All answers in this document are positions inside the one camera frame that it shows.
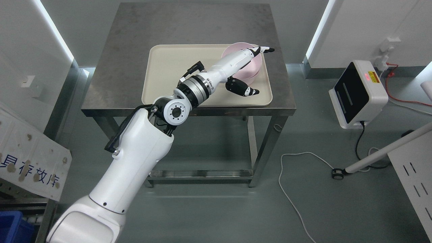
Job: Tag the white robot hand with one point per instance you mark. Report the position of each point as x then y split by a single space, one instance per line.
225 70

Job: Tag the pink bowl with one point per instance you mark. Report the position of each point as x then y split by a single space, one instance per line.
252 68

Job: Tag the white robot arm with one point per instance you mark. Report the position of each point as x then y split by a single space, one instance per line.
143 139

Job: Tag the beige plastic tray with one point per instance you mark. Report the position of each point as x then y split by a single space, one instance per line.
168 63

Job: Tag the white black charging dock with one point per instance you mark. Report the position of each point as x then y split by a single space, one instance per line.
358 96

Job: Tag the stainless steel table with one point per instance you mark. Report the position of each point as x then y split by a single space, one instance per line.
117 84

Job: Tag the white stand leg with caster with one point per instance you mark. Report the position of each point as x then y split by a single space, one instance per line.
408 136

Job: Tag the white perforated cabinet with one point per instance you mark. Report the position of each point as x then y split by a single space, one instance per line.
413 165

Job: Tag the white sign board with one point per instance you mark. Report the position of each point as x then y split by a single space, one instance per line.
30 159

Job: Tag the blue bin lower left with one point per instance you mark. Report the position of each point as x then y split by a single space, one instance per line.
13 229

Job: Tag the white wall socket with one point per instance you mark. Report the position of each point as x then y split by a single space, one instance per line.
385 48

